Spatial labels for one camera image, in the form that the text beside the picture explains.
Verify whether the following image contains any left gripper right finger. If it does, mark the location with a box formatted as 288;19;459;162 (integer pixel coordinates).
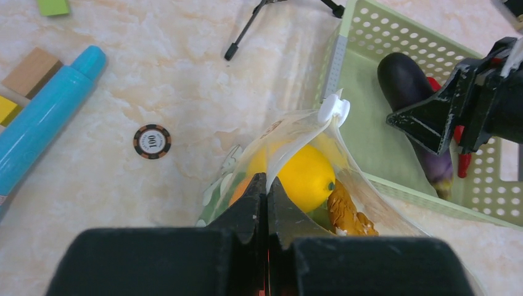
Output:
267;179;476;295

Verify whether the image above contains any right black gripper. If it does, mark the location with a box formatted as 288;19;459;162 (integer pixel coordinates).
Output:
386;37;522;155

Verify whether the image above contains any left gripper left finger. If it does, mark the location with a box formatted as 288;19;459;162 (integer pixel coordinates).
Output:
46;173;267;295

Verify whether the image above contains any purple toy eggplant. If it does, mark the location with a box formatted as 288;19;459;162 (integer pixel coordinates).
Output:
376;52;455;201

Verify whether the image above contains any red toy chili pepper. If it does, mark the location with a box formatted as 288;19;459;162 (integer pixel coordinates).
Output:
427;77;472;178

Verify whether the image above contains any orange toy ginger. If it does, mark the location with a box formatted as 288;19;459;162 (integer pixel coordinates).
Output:
327;179;379;236

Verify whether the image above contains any clear zip top bag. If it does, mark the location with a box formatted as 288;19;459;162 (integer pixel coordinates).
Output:
197;93;485;295

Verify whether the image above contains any yellow toy lemon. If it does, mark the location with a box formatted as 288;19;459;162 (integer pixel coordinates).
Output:
246;141;336;213

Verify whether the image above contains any green toy cabbage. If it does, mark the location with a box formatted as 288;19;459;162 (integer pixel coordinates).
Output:
196;145;243;227

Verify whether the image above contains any red orange toy pepper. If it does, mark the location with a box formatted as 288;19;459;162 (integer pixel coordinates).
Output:
228;175;252;207

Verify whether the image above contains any light green plastic basket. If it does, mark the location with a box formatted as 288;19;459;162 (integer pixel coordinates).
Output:
317;1;522;228

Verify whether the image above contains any poker chip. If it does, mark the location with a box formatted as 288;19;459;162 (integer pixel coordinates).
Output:
133;123;171;160

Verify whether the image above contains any pink microphone on tripod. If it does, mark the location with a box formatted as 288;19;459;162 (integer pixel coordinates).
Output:
223;0;346;62

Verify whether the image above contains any blue cylinder toy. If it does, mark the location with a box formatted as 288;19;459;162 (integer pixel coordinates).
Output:
1;45;107;203

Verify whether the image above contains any yellow wooden block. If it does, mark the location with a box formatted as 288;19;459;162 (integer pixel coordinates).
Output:
0;96;23;127

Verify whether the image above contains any brown wooden block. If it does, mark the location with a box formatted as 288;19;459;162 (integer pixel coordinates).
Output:
2;47;63;100

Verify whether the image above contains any green wooden block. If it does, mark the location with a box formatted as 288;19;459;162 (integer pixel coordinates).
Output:
36;0;70;17

